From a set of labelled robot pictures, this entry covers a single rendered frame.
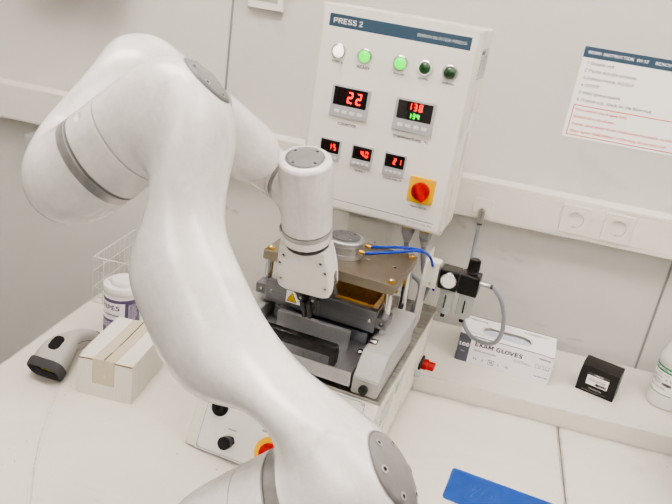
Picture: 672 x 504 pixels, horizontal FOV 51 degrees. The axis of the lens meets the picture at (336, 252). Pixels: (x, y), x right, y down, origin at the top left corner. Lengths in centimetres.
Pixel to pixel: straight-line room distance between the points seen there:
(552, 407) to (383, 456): 114
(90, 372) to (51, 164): 87
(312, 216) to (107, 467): 61
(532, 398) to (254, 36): 112
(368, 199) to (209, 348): 95
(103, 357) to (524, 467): 89
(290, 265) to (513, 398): 71
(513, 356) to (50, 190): 126
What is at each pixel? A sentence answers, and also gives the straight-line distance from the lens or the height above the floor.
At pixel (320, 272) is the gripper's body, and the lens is 117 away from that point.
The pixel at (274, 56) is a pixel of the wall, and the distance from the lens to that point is 186.
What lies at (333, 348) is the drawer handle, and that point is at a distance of 127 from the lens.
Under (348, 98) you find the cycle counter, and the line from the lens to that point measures 147.
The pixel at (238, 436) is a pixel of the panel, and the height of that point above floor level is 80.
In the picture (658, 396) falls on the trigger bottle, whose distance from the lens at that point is 184.
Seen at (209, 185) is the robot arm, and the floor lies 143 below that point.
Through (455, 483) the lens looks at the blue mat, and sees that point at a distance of 145.
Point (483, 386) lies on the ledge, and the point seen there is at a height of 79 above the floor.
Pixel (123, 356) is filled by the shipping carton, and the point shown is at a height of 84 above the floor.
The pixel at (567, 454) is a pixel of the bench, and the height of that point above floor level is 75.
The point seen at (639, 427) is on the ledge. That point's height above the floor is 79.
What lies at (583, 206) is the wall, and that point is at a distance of 179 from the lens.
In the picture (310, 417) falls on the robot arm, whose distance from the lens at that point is 57.
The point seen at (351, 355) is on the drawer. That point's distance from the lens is 133.
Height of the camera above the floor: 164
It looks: 22 degrees down
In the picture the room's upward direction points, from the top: 9 degrees clockwise
